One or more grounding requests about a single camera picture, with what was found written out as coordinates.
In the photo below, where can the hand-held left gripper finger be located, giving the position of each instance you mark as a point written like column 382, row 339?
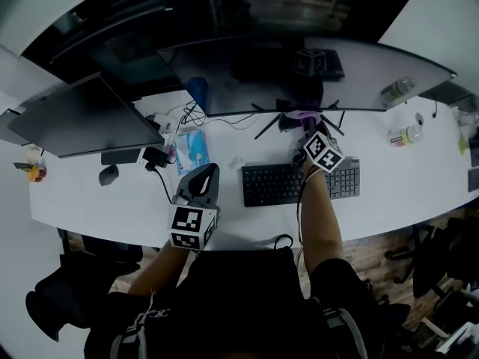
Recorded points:
column 183, row 189
column 214, row 189

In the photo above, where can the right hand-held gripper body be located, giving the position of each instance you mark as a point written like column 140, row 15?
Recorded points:
column 323, row 152

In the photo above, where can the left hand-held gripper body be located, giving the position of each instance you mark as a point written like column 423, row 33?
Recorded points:
column 191, row 224

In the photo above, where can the purple cloth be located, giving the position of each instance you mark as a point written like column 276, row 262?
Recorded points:
column 299, row 116

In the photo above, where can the wide black curved monitor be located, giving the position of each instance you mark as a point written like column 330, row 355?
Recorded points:
column 262, row 77

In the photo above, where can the person's left forearm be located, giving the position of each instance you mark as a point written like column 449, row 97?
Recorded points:
column 157, row 271

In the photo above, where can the person's right forearm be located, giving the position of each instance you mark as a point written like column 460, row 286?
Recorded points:
column 322, row 223

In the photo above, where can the black monitor with flat stand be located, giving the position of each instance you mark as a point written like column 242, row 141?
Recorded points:
column 86, row 122

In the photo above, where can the blue tissue packet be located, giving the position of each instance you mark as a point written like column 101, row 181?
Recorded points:
column 191, row 152

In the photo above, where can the black keyboard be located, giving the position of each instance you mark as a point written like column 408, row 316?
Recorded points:
column 273, row 185

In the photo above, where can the white power strip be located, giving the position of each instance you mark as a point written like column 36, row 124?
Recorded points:
column 162, row 122

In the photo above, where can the black computer mouse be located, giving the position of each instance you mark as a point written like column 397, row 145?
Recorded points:
column 108, row 175

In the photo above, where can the clear bottle with green label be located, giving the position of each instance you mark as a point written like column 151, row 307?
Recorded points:
column 404, row 137

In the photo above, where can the person's black clothing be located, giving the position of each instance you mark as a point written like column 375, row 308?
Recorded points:
column 239, row 305

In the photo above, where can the black office chair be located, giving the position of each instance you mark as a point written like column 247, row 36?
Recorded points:
column 75, row 290

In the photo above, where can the small green item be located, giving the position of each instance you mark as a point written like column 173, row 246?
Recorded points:
column 463, row 145

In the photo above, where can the small dark keyboard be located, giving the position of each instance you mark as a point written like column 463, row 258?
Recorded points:
column 473, row 180

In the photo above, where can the black office chairs with bags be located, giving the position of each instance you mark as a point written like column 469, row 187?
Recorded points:
column 434, row 260

